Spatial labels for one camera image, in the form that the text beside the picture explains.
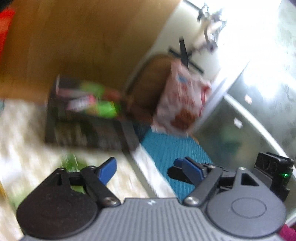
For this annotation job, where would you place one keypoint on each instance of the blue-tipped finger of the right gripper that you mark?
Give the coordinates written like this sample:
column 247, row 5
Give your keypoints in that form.
column 176, row 172

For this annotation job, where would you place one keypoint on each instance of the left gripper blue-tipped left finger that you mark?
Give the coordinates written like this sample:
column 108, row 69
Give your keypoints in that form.
column 95, row 181

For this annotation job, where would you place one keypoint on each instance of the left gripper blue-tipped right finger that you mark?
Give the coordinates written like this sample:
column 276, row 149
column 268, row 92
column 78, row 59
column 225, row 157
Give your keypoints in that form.
column 204, row 178

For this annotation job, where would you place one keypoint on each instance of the bright green snack packet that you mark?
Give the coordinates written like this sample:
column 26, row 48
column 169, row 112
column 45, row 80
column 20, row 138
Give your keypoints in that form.
column 104, row 109

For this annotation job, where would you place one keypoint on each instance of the pink chewing gum box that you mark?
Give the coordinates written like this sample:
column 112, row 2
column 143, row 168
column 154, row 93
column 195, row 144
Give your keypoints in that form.
column 81, row 103

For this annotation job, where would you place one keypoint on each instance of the blue patterned blanket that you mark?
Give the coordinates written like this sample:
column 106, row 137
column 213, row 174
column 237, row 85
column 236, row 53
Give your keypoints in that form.
column 164, row 149

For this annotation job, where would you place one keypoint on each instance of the black metal storage box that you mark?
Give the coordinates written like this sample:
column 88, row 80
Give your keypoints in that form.
column 79, row 129

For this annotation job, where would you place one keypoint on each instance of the pink twisted-snack bag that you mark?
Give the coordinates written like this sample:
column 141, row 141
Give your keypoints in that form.
column 182, row 101

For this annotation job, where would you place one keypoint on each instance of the beige patterned bed sheet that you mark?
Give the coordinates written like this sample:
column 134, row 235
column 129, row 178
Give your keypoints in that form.
column 26, row 160

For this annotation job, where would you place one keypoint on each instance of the red gift bag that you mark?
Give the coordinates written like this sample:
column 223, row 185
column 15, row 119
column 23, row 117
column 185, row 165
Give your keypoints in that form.
column 6, row 18

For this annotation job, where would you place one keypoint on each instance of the brown wood wall panel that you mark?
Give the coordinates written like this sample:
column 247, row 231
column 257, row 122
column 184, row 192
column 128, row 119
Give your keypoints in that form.
column 94, row 40

